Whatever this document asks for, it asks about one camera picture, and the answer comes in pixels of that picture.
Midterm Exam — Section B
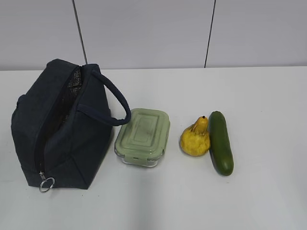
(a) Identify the silver zipper pull ring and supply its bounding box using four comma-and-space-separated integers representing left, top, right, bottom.
39, 171, 56, 193

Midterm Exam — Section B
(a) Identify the dark navy insulated lunch bag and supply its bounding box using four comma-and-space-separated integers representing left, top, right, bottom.
11, 59, 131, 192

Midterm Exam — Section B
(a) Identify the dark green cucumber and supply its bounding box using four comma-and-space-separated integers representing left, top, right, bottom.
209, 111, 234, 176

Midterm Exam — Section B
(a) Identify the green lidded glass food container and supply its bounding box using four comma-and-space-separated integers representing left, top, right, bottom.
114, 108, 170, 167

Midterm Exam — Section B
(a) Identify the yellow pear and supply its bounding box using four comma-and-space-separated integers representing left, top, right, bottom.
179, 116, 211, 157

